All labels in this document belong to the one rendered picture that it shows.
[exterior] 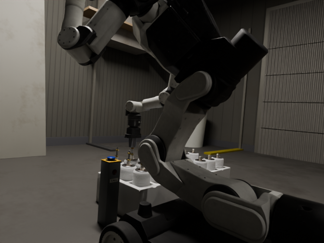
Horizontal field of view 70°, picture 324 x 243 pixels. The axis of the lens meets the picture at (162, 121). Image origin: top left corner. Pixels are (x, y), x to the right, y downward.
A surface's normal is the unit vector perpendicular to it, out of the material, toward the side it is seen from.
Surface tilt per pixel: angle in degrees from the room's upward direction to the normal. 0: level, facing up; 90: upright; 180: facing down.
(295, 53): 90
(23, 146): 80
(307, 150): 90
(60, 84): 90
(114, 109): 90
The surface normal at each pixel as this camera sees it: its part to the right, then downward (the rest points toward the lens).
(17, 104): 0.72, -0.11
